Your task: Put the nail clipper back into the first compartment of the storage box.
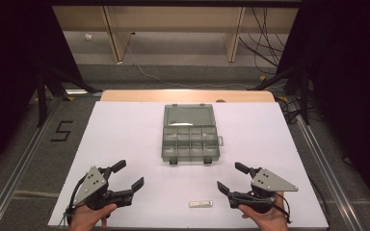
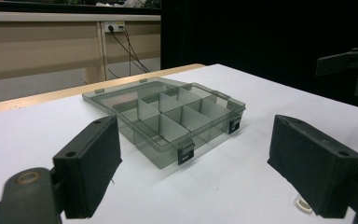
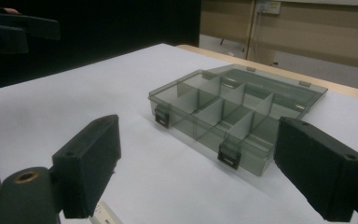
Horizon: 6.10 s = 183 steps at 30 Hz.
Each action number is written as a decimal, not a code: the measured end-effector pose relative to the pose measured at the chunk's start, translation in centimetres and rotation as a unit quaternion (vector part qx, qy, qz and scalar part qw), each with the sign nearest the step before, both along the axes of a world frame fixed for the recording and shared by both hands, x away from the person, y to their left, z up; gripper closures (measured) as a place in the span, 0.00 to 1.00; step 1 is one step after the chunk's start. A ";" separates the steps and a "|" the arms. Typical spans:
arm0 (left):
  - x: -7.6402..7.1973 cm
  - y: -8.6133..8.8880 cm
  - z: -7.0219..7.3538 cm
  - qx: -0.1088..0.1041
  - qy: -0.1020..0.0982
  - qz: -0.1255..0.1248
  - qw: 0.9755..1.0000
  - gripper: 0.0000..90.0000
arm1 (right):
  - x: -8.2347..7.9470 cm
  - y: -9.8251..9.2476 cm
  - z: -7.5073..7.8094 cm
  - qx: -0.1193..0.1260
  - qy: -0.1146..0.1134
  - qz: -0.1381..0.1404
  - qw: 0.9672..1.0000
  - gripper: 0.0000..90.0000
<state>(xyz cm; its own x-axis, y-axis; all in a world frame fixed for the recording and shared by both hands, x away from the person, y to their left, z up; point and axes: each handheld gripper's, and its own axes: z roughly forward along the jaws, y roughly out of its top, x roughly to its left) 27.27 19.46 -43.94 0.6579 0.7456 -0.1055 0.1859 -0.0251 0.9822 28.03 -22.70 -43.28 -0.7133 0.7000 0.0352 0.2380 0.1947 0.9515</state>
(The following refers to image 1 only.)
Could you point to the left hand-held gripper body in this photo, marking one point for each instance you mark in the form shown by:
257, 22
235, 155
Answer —
91, 186

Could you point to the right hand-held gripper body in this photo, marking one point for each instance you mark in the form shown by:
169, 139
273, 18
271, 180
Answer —
269, 183

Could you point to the small white stick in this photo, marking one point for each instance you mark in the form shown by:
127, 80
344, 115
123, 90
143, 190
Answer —
200, 203

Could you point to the clear plastic compartment box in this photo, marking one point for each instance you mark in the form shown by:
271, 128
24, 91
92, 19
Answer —
189, 134

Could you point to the person's left hand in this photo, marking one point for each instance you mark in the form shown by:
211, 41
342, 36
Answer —
88, 218

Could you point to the person's right hand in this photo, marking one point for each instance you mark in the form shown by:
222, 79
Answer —
269, 221

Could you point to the white table mat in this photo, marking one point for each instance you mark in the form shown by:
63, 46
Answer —
125, 138

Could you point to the light wooden table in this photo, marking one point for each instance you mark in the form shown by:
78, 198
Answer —
173, 95

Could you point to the black metal stand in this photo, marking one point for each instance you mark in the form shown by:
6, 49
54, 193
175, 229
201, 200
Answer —
303, 96
41, 96

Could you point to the light wooden furniture panel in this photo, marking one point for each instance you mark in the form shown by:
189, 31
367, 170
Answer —
117, 38
234, 35

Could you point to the black curtain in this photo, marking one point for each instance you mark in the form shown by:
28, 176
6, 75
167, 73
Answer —
9, 64
350, 80

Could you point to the small white object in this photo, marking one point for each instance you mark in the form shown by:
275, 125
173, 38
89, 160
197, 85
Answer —
88, 37

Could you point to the aluminium floor rail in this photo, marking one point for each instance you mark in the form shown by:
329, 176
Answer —
324, 166
19, 166

